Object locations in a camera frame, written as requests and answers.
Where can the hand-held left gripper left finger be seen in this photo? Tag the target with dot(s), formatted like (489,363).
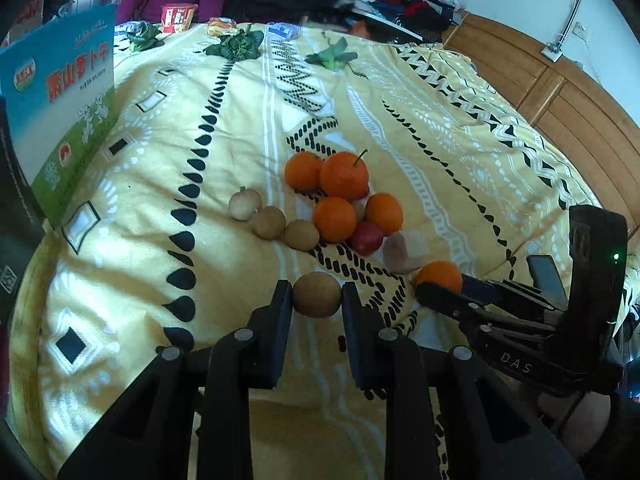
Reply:
(282,330)

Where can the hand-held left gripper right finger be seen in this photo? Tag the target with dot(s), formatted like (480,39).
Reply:
(352,335)

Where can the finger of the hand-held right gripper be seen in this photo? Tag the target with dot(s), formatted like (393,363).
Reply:
(480,287)
(450,302)

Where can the person's right hand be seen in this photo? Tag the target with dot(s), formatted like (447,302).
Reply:
(580,425)

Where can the red apple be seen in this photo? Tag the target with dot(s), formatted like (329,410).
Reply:
(366,237)

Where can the small round brown fruit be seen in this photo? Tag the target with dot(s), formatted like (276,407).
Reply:
(358,209)

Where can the large orange with stem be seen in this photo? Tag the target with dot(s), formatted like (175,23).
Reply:
(344,175)

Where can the wooden headboard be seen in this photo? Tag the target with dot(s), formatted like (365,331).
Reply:
(560,105)

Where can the yellow printed carton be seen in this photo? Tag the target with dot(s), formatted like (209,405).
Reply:
(30,340)

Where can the green leafy vegetable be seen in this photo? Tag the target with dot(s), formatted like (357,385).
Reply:
(145,35)
(237,46)
(332,55)

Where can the small orange object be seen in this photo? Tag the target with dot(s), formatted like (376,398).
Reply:
(361,28)

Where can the black printed box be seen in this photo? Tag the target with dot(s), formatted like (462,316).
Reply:
(15,220)

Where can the blue and white packet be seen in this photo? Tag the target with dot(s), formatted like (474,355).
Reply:
(285,31)

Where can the orange bread packet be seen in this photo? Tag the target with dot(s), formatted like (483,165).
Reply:
(222,26)

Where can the blue and green printed box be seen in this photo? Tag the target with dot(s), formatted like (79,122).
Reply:
(60,105)

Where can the red instant noodle cup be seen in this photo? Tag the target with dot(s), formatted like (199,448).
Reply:
(178,17)

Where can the wall socket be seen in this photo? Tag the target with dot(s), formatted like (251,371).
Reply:
(552,51)

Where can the white wall conduit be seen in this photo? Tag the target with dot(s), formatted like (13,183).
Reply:
(572,5)

